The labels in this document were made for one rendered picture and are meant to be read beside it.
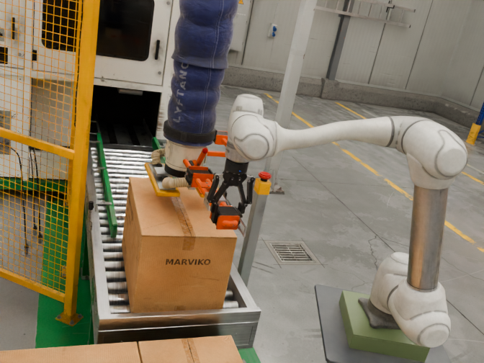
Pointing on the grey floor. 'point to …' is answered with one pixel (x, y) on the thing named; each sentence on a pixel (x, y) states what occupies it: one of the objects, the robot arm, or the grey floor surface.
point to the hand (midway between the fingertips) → (226, 214)
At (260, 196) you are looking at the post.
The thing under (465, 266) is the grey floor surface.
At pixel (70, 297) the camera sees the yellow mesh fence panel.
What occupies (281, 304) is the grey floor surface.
